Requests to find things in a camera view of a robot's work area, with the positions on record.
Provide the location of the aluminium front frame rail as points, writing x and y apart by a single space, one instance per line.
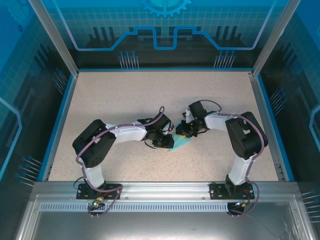
165 190

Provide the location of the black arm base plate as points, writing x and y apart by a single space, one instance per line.
85 192
217 191

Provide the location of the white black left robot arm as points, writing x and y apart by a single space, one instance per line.
125 132

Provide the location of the light blue square paper sheet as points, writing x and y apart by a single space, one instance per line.
180 143

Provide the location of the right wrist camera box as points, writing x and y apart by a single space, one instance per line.
187 115

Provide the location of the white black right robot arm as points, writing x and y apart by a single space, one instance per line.
246 135

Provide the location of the aluminium frame post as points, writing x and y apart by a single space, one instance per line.
275 37
57 42

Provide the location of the grey metal front shelf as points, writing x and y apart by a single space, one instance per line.
160 225

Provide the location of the blue printed acrylic panel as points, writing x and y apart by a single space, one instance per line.
20 87
300 87
160 25

